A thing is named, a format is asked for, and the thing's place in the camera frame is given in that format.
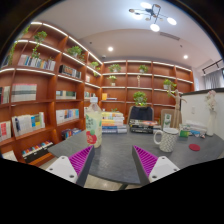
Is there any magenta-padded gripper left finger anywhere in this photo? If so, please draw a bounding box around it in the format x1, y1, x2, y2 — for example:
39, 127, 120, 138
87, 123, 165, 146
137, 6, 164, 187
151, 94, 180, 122
45, 144, 96, 188

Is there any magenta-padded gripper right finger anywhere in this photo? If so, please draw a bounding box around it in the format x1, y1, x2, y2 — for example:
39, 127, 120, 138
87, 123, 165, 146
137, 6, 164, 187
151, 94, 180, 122
131, 144, 181, 186

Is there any clear drink bottle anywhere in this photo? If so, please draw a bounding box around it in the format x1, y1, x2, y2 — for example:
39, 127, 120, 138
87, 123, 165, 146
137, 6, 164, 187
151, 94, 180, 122
84, 96, 104, 149

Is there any white mug, triangle pattern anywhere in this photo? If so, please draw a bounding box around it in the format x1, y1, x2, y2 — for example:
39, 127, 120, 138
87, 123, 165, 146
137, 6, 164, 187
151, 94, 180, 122
153, 127, 180, 153

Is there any flat round red coaster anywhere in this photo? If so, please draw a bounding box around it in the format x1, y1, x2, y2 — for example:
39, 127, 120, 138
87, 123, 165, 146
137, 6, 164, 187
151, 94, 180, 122
188, 143, 202, 152

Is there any stack of dark books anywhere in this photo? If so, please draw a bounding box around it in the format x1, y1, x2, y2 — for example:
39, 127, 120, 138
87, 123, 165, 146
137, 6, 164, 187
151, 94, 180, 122
128, 118, 162, 135

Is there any green and white carton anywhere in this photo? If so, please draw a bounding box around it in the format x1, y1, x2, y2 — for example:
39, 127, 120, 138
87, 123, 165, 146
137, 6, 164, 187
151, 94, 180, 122
163, 113, 173, 129

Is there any white tissue pack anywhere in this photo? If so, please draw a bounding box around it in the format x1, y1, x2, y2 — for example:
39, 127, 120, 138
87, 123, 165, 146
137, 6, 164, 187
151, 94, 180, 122
184, 119, 208, 133

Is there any tan chair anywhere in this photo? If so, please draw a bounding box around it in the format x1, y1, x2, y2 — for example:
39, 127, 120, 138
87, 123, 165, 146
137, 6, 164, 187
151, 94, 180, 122
160, 109, 183, 130

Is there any dark office chair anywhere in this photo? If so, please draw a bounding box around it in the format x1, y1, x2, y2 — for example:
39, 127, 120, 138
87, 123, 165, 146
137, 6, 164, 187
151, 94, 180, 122
127, 105, 155, 125

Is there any wooden artist mannequin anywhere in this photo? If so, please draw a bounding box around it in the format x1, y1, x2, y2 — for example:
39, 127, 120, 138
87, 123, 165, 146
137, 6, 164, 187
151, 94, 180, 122
166, 88, 188, 129

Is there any stack of colourful books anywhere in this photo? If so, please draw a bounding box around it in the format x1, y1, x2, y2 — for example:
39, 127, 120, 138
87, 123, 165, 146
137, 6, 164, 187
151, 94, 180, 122
100, 111, 129, 135

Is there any white vase with flowers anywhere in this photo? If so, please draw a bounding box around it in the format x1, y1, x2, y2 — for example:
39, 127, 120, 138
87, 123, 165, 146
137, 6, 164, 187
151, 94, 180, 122
204, 89, 218, 137

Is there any wooden shelf unit with books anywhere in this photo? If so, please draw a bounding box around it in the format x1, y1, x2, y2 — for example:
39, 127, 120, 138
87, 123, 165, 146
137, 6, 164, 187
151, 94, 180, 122
0, 21, 196, 168

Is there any grey curtain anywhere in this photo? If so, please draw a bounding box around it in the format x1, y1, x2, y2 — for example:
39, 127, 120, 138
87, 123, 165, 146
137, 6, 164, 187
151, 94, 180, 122
203, 69, 224, 89

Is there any black ceiling light track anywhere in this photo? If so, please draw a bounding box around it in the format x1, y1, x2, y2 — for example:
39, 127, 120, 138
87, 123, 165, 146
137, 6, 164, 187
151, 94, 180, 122
201, 59, 224, 74

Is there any ceiling air vent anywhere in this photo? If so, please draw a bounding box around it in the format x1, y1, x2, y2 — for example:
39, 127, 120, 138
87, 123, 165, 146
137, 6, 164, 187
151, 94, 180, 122
159, 31, 181, 42

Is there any multi-bulb ceiling lamp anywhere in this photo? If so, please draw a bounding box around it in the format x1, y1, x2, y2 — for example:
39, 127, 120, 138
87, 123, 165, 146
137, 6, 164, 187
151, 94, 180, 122
128, 2, 178, 33

